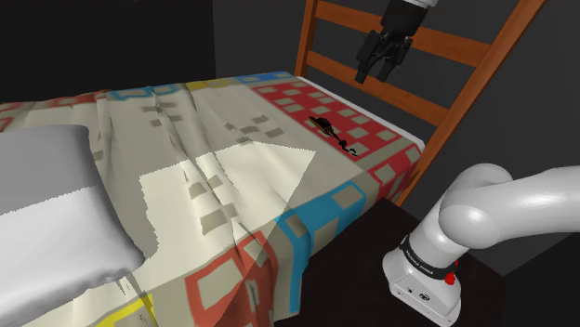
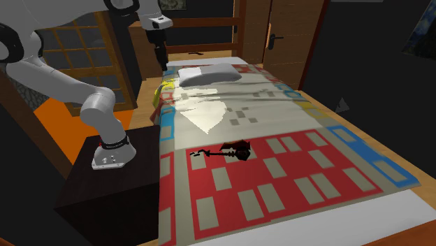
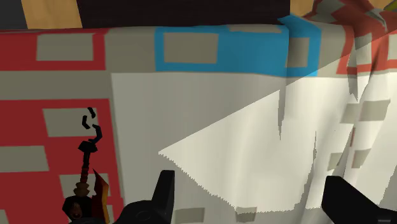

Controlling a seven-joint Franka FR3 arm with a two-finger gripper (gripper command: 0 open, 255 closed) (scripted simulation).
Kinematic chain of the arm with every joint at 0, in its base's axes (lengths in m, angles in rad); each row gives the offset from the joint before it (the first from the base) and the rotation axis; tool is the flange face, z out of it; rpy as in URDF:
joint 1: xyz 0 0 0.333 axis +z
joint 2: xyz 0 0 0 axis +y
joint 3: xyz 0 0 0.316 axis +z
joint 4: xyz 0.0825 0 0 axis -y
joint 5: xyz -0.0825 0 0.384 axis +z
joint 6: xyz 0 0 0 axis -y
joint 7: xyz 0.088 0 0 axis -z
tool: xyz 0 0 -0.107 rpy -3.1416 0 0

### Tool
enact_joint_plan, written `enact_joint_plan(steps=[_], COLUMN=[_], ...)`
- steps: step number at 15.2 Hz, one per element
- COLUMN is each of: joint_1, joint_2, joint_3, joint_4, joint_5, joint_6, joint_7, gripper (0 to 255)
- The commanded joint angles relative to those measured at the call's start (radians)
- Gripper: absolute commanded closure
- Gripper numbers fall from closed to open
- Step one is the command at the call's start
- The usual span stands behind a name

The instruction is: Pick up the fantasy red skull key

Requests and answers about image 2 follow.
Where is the wooden door with black handle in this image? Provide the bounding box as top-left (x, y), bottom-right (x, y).
top-left (262, 0), bottom-right (330, 91)

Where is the dark red toy guitar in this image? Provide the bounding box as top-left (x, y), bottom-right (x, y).
top-left (189, 139), bottom-right (252, 161)

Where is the bed with patterned quilt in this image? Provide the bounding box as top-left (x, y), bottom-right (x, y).
top-left (150, 17), bottom-right (436, 246)

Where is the blue swirl wall painting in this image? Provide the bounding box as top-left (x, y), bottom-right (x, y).
top-left (401, 3), bottom-right (436, 62)

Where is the white pillow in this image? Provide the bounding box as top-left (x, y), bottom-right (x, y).
top-left (177, 62), bottom-right (242, 87)

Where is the dark framed wall picture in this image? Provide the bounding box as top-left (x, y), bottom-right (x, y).
top-left (158, 0), bottom-right (188, 11)

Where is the wooden lattice glass door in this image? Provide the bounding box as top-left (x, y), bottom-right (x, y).
top-left (35, 10), bottom-right (138, 117)

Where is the dark robot stand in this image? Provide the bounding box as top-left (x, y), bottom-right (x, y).
top-left (54, 124), bottom-right (161, 246)

